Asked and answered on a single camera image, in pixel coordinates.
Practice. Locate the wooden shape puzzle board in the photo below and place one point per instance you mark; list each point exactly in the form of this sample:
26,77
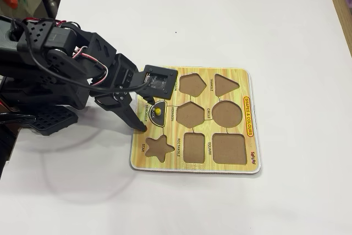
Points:
242,89

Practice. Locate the black square wrist camera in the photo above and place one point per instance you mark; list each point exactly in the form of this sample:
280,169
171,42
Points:
159,82

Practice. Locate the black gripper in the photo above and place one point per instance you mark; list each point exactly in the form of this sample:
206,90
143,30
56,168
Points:
122,104

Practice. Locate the light wooden edge strip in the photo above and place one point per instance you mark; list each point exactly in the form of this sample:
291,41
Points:
339,12

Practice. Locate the grey metal bottle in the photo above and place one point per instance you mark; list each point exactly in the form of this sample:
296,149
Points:
50,2

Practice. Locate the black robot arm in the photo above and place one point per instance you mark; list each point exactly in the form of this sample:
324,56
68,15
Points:
55,53

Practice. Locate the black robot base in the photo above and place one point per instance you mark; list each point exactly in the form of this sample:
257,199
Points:
52,120

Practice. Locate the black semicircle piece yellow pin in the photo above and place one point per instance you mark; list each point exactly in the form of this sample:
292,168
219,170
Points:
158,119

